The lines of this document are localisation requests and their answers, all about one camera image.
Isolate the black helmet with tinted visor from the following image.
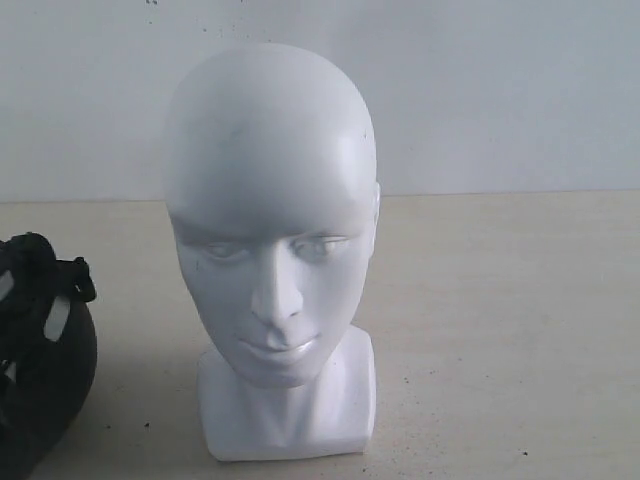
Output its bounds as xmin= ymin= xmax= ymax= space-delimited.
xmin=1 ymin=232 xmax=97 ymax=479

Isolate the white mannequin head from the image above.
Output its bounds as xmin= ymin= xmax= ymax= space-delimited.
xmin=165 ymin=44 xmax=380 ymax=461

